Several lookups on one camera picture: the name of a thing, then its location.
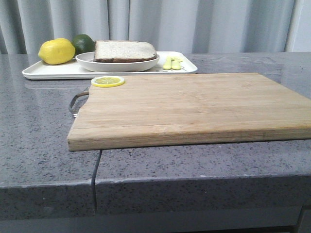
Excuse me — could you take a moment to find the bread slice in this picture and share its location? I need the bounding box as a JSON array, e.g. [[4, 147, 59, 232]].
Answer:
[[93, 40, 156, 63]]

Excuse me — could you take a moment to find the white round plate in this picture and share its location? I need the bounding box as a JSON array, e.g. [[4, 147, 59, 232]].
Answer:
[[75, 52, 160, 72]]

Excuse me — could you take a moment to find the white rectangular tray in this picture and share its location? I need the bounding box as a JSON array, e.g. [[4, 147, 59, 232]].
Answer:
[[22, 51, 198, 80]]

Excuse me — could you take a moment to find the wooden cutting board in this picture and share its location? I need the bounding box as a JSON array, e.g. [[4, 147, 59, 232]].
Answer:
[[68, 73, 311, 151]]

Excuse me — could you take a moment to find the left yellow-green small piece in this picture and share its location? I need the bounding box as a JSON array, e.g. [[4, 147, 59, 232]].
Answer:
[[162, 56, 173, 70]]

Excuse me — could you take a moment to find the yellow-green small piece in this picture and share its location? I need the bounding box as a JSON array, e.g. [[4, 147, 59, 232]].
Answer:
[[171, 57, 183, 70], [162, 56, 173, 70]]

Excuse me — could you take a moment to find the right yellow-green small piece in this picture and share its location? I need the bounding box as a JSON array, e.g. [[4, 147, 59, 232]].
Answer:
[[171, 57, 183, 70]]

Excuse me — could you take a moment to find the lemon slice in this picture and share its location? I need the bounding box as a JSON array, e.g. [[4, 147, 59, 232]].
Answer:
[[91, 76, 125, 88]]

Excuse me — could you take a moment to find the grey curtain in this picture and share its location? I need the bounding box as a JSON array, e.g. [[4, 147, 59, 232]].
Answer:
[[0, 0, 311, 54]]

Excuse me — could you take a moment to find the green lime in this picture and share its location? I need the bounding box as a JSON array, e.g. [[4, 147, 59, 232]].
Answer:
[[71, 34, 95, 55]]

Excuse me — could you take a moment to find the yellow lemon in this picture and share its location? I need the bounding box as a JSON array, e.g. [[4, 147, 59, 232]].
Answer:
[[38, 38, 75, 65]]

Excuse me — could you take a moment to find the metal cutting board handle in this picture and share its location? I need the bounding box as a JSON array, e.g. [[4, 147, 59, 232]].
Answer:
[[68, 87, 89, 117]]

